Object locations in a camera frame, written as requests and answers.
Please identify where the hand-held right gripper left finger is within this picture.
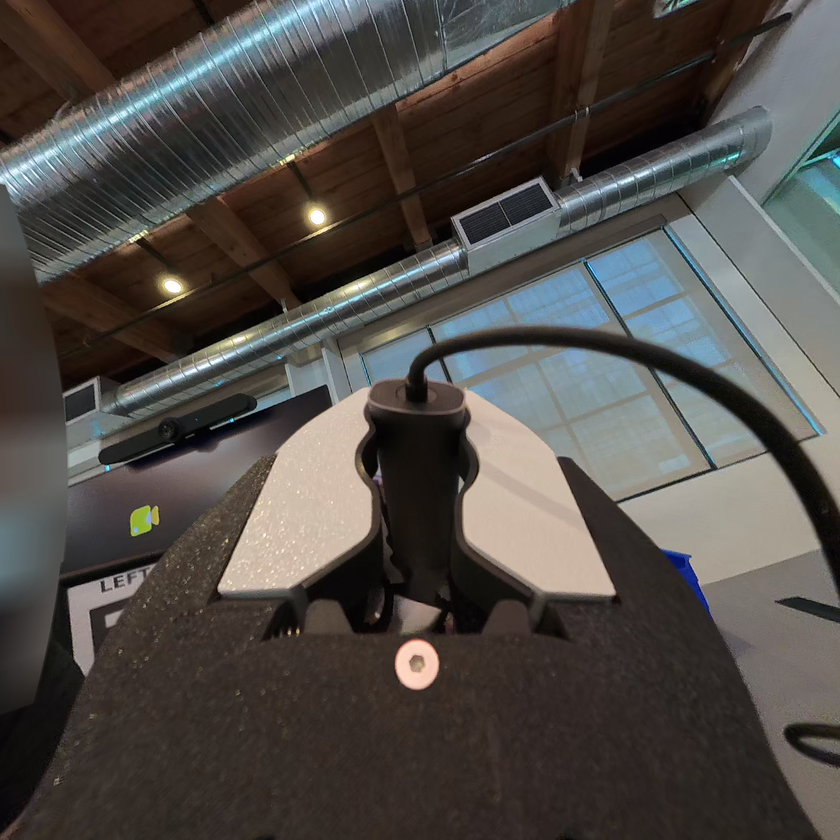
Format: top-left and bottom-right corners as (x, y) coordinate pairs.
(217, 387), (385, 599)

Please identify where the slim silver air duct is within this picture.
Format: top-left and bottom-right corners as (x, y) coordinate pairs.
(101, 105), (772, 417)

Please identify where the blue plastic storage bin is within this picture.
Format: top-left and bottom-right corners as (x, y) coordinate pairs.
(659, 548), (713, 621)

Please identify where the wide silver air duct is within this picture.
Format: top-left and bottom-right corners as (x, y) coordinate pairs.
(0, 0), (572, 283)

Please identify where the large grid window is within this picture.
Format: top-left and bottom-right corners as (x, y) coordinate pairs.
(357, 226), (824, 503)

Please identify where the black webcam bar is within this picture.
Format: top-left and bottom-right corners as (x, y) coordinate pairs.
(98, 394), (258, 467)

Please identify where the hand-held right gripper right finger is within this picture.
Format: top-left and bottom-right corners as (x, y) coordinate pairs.
(449, 392), (619, 601)

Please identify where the large black wall screen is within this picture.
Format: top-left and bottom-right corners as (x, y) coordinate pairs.
(62, 386), (332, 578)

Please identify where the grey usb hub with cable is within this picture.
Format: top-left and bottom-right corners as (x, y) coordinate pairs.
(364, 327), (840, 770)

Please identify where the white air vent unit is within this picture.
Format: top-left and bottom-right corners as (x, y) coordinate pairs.
(451, 177), (560, 277)
(62, 377), (119, 427)

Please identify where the white lettered tag sign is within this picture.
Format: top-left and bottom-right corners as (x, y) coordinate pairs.
(66, 561), (161, 677)

